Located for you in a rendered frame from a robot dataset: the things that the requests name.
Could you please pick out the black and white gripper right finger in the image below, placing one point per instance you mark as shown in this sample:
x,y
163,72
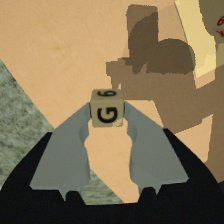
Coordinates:
x,y
159,159

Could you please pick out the pale yellow mat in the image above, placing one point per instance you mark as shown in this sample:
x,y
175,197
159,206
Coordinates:
x,y
197,18

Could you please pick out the cream block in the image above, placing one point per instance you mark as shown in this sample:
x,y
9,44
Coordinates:
x,y
218,26
107,108

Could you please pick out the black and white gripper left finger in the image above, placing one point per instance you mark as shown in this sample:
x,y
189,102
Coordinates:
x,y
57,164

